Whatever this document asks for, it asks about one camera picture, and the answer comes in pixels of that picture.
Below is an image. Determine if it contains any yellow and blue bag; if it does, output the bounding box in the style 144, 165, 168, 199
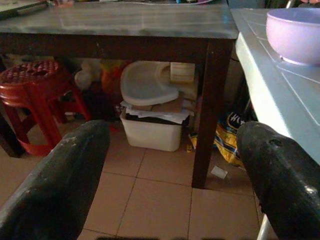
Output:
186, 112, 247, 169

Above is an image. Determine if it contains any white paper scrap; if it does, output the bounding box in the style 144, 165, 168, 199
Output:
211, 165, 228, 179

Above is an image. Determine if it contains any brown cardboard piece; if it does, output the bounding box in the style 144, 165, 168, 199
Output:
151, 96, 185, 114

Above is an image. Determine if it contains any red plastic stool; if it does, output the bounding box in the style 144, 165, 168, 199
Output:
0, 59, 92, 157

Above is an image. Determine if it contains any lilac plastic bowl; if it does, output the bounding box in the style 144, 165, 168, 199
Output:
265, 7, 320, 66

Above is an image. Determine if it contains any white stuffed toy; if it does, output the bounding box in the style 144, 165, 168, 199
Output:
74, 58, 103, 90

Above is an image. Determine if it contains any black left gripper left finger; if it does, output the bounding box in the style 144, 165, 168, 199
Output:
0, 119, 111, 240

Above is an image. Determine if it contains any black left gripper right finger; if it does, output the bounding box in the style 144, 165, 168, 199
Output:
236, 120, 320, 240

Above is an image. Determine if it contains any white plastic bin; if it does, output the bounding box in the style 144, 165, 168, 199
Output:
119, 112, 190, 153

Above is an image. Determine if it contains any orange yellow plastic bag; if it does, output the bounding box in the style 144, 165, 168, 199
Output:
99, 59, 131, 95

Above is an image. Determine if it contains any white plastic table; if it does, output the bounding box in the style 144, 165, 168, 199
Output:
229, 7, 320, 240

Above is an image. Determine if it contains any white striped box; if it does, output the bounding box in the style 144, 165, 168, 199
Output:
170, 62, 196, 85

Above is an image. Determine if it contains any dark wooden table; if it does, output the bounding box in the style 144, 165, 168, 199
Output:
0, 1, 240, 190

